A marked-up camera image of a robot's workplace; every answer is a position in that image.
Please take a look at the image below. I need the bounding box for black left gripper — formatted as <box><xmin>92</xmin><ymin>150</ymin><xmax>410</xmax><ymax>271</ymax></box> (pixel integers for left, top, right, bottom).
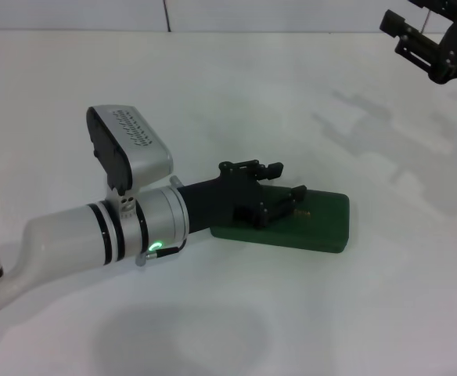
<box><xmin>178</xmin><ymin>158</ymin><xmax>308</xmax><ymax>236</ymax></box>

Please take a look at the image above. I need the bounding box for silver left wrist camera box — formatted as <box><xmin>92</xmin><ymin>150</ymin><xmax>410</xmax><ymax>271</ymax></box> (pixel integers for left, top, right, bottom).
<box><xmin>85</xmin><ymin>104</ymin><xmax>174</xmax><ymax>196</ymax></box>

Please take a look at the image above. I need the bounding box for green glasses case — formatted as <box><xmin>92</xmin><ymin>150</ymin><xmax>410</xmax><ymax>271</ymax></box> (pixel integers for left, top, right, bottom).
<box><xmin>210</xmin><ymin>186</ymin><xmax>351</xmax><ymax>254</ymax></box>

